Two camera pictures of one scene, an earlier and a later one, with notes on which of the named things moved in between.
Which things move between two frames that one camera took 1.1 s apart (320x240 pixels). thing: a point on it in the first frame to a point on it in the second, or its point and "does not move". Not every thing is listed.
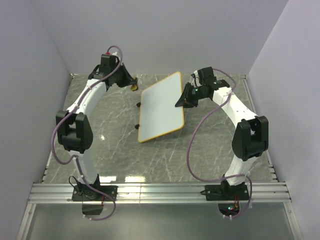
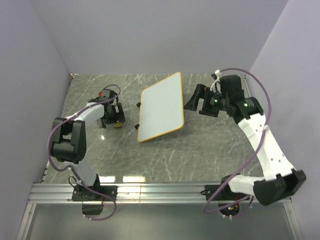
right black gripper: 185,100 to 202,92
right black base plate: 221,192 does not move
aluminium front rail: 49,192 does not move
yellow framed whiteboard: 158,114 does not move
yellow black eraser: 134,87 to 118,124
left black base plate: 83,193 does not move
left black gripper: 128,80 to 118,116
